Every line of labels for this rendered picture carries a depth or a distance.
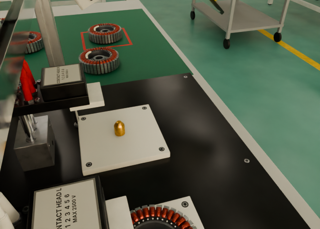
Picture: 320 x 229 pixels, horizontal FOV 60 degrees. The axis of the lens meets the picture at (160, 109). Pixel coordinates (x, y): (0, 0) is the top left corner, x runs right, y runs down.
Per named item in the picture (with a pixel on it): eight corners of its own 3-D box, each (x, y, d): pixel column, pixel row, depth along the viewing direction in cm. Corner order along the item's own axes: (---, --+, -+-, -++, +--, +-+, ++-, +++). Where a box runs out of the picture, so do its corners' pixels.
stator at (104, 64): (122, 57, 84) (121, 45, 82) (116, 75, 75) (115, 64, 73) (86, 56, 85) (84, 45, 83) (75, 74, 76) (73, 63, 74)
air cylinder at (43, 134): (55, 136, 53) (48, 114, 50) (55, 165, 47) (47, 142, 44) (27, 142, 52) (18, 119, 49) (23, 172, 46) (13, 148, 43)
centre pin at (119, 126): (124, 128, 53) (123, 117, 52) (125, 135, 52) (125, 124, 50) (114, 130, 53) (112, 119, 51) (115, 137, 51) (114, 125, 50)
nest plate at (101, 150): (148, 108, 60) (148, 104, 60) (170, 157, 49) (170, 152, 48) (77, 120, 57) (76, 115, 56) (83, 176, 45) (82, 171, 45)
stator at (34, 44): (45, 38, 96) (42, 28, 94) (46, 52, 87) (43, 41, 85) (10, 43, 93) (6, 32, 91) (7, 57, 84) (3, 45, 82)
